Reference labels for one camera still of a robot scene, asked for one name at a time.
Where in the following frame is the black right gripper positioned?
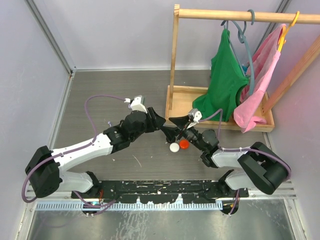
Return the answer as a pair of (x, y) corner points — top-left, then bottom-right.
(160, 114), (206, 152)

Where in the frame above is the orange earbud charging case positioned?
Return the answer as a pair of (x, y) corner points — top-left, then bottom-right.
(179, 139), (190, 150)

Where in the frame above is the white round charging case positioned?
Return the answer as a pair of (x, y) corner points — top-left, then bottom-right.
(169, 142), (180, 153)

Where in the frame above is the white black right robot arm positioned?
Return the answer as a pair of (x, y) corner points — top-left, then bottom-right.
(160, 115), (292, 197)

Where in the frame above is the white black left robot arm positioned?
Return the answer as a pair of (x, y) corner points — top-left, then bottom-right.
(25, 107), (166, 198)

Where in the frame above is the wooden clothes rack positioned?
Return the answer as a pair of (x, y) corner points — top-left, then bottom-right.
(165, 4), (320, 133)

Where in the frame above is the green shirt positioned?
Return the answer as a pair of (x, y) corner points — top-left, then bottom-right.
(192, 29), (249, 122)

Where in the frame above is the pink shirt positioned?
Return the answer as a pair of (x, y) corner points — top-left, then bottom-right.
(233, 24), (287, 133)

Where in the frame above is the blue cloth item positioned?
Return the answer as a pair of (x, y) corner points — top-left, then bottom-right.
(241, 64), (249, 76)

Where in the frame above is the grey blue clothes hanger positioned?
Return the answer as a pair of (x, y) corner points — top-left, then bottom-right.
(228, 20), (255, 96)

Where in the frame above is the yellow clothes hanger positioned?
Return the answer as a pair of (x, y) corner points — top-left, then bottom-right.
(277, 11), (300, 52)

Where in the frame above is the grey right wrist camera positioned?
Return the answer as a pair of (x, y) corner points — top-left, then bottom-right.
(187, 108), (202, 129)

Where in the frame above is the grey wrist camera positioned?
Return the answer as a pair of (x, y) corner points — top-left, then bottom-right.
(187, 108), (202, 129)
(124, 95), (147, 113)

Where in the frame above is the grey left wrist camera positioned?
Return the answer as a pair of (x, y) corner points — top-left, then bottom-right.
(124, 95), (147, 113)

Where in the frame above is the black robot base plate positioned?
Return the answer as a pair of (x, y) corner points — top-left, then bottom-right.
(71, 179), (250, 205)

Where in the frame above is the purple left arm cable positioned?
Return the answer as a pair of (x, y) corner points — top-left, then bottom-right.
(21, 93), (127, 203)

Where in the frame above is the white slotted cable duct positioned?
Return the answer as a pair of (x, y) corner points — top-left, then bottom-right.
(35, 199), (223, 211)

